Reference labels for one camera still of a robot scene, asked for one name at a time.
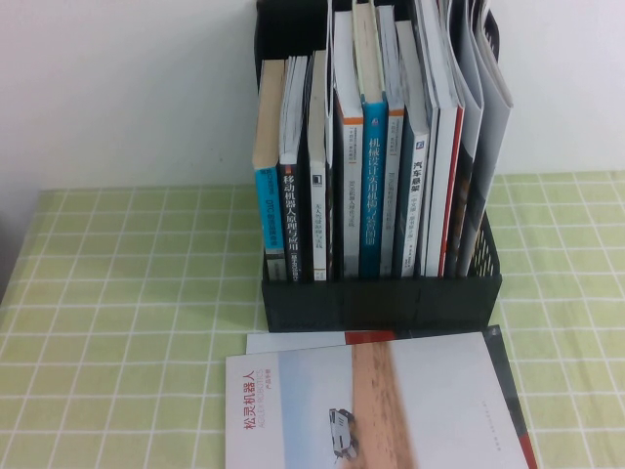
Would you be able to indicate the white spine car suspension book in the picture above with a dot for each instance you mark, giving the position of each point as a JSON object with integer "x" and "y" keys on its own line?
{"x": 415, "y": 205}

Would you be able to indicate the thin white spine book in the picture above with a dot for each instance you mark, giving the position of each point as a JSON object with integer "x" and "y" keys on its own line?
{"x": 318, "y": 220}

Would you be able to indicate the white desert cover robot brochure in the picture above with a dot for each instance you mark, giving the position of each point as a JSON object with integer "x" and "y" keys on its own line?
{"x": 439, "y": 391}
{"x": 493, "y": 98}

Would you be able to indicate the grey spine orange band book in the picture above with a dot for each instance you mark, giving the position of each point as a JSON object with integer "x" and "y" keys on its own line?
{"x": 389, "y": 205}

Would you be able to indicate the grey brochure with dark cover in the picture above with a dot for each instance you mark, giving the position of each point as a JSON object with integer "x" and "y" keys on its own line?
{"x": 469, "y": 88}

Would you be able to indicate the white spine orange band book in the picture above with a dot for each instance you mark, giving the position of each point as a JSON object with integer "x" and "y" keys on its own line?
{"x": 352, "y": 195}

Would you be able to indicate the white brochure with red edge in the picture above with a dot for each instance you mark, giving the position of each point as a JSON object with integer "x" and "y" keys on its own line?
{"x": 442, "y": 171}

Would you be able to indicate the black plastic book holder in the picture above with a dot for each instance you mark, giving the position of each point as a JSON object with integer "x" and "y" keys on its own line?
{"x": 381, "y": 305}

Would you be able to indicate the blue spine mechanical design book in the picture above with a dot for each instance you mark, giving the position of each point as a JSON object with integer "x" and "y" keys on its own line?
{"x": 373, "y": 195}

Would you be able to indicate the green checked tablecloth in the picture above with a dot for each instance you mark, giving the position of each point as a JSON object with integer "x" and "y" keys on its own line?
{"x": 122, "y": 293}

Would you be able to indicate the brochure with grey red edge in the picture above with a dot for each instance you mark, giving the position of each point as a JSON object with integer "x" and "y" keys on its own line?
{"x": 293, "y": 342}

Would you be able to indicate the black spine robotics book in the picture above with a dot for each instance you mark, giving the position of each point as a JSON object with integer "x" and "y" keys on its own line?
{"x": 290, "y": 220}

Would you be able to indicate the cyan spine book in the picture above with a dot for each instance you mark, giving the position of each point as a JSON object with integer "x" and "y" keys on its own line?
{"x": 268, "y": 210}

